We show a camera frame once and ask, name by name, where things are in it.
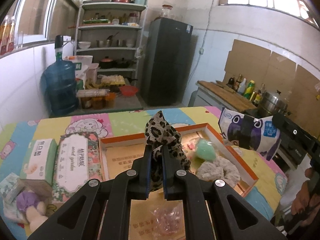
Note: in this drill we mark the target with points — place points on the white bowl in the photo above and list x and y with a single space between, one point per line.
84 45

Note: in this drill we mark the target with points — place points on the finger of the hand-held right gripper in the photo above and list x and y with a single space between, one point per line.
248 135

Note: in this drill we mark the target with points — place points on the leopard print scrunchie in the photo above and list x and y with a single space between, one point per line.
160 132

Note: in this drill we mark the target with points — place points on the teddy bear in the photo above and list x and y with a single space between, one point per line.
27 200

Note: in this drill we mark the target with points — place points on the black cooktop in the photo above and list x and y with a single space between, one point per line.
255 112

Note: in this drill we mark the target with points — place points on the steel pot with ladle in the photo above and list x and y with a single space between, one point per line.
103 43

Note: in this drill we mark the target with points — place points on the white sack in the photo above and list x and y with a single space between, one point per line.
80 66

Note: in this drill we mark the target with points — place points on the grey fluffy scrunchie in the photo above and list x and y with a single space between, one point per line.
217 170

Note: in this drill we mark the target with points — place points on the wall socket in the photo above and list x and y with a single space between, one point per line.
201 51

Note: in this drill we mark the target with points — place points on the pink beads packet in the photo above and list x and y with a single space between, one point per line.
165 217

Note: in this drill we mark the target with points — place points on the green tissue box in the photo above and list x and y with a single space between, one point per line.
37 160

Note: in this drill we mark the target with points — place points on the small white bowls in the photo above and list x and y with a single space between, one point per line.
130 43

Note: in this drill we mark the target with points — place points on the black pot with red lid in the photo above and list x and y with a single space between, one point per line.
107 63

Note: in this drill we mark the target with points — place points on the mint green soft puff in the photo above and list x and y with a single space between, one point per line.
205 150

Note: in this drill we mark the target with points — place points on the wooden chopping board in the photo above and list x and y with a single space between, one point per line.
225 96

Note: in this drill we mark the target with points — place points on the clear drinking glass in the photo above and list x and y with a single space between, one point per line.
20 40

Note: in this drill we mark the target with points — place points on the green patterned tissue pack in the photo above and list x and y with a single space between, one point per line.
13 213
11 187

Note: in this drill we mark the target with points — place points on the dark grey fridge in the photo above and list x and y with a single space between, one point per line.
167 67

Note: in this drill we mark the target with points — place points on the red plastic basket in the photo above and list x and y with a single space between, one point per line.
128 90

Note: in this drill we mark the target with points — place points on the black and white water pump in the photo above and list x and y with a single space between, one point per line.
59 42

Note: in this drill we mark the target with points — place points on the black wok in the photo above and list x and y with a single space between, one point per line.
125 63

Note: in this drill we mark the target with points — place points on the blue water jug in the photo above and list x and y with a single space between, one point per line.
60 87

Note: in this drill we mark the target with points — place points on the bunch of bananas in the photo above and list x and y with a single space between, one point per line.
92 85

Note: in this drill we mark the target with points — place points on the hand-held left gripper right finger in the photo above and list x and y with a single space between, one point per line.
165 175

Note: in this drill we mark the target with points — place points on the floral tissue box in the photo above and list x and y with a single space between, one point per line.
75 160

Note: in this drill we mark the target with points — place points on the orange-rimmed cardboard box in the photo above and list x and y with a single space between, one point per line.
120 155

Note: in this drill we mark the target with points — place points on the green tray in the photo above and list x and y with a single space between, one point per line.
96 21

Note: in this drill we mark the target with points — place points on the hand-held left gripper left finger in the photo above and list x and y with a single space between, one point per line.
147 175

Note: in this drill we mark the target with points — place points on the cardboard wall sheets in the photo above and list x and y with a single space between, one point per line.
262 62

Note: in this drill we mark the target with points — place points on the steel cup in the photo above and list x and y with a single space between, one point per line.
121 43

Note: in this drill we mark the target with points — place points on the sliding window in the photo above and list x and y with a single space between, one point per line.
32 12

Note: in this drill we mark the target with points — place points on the row of condiment bottles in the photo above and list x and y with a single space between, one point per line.
246 90

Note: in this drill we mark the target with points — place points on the tray of eggs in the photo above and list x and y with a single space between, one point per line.
113 80

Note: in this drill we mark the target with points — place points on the grey kitchen counter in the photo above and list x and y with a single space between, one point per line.
207 100

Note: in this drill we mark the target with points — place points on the shrink-wrapped bottled tea pack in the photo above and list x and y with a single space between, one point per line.
6 37

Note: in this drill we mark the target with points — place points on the owl print tissue packet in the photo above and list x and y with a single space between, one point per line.
270 132

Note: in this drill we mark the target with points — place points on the grey metal shelf rack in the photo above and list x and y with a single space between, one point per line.
141 30

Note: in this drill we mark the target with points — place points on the glass jar with lid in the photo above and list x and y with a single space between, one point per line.
166 12

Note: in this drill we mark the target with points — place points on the person's right hand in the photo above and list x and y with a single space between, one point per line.
300 200

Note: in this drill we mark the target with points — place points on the steel steamer pot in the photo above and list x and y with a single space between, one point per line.
275 103

